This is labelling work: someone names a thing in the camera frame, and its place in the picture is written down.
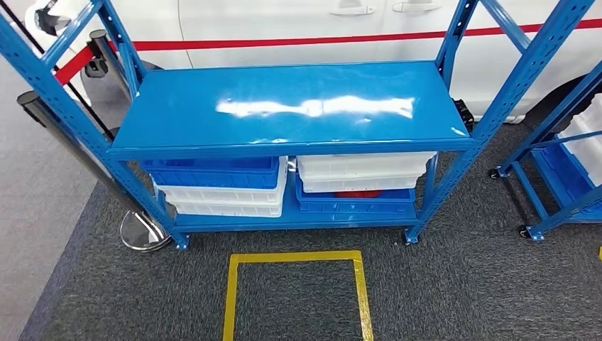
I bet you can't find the blue metal shelf rack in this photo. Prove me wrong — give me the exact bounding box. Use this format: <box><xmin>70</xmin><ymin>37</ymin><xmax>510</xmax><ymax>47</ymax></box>
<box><xmin>0</xmin><ymin>0</ymin><xmax>602</xmax><ymax>250</ymax></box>

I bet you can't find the blue wheeled shelf rack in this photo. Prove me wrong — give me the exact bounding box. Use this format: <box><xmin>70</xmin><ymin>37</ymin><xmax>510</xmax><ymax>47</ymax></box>
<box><xmin>488</xmin><ymin>58</ymin><xmax>602</xmax><ymax>242</ymax></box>

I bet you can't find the red item in crate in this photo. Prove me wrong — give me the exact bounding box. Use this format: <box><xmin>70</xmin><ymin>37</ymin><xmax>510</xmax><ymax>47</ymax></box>
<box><xmin>334</xmin><ymin>189</ymin><xmax>383</xmax><ymax>199</ymax></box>

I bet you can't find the white plastic crate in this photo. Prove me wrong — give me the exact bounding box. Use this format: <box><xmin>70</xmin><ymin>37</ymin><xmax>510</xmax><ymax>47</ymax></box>
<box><xmin>557</xmin><ymin>93</ymin><xmax>602</xmax><ymax>188</ymax></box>
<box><xmin>151</xmin><ymin>156</ymin><xmax>289</xmax><ymax>206</ymax></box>
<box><xmin>296</xmin><ymin>151</ymin><xmax>437</xmax><ymax>183</ymax></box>
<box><xmin>300</xmin><ymin>175</ymin><xmax>420</xmax><ymax>195</ymax></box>
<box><xmin>167</xmin><ymin>200</ymin><xmax>286</xmax><ymax>219</ymax></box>

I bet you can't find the blue plastic crate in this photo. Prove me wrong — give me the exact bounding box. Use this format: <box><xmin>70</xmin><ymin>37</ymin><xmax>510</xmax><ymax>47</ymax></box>
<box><xmin>295</xmin><ymin>175</ymin><xmax>417</xmax><ymax>215</ymax></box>
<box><xmin>530</xmin><ymin>141</ymin><xmax>602</xmax><ymax>217</ymax></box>

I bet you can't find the red barrier belt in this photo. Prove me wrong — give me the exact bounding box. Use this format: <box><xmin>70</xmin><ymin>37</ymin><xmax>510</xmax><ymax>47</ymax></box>
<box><xmin>54</xmin><ymin>45</ymin><xmax>95</xmax><ymax>87</ymax></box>
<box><xmin>108</xmin><ymin>18</ymin><xmax>602</xmax><ymax>53</ymax></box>

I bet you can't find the white car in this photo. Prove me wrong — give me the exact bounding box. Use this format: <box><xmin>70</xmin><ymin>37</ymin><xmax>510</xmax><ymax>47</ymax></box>
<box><xmin>23</xmin><ymin>0</ymin><xmax>602</xmax><ymax>124</ymax></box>

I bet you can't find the black ribbed block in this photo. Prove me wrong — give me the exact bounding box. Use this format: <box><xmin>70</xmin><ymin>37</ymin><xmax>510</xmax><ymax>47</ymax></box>
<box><xmin>452</xmin><ymin>97</ymin><xmax>476</xmax><ymax>134</ymax></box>

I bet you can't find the thin black pole stand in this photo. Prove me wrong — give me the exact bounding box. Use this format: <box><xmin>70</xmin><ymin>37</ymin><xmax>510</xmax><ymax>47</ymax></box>
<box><xmin>0</xmin><ymin>0</ymin><xmax>121</xmax><ymax>142</ymax></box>

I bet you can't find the grey stanchion with belt head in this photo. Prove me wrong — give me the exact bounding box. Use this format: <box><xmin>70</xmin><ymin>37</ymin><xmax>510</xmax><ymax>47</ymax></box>
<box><xmin>84</xmin><ymin>28</ymin><xmax>142</xmax><ymax>102</ymax></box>

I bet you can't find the chrome stanchion post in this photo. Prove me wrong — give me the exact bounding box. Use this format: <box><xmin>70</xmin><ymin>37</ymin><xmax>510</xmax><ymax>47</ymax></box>
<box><xmin>17</xmin><ymin>90</ymin><xmax>173</xmax><ymax>253</ymax></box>

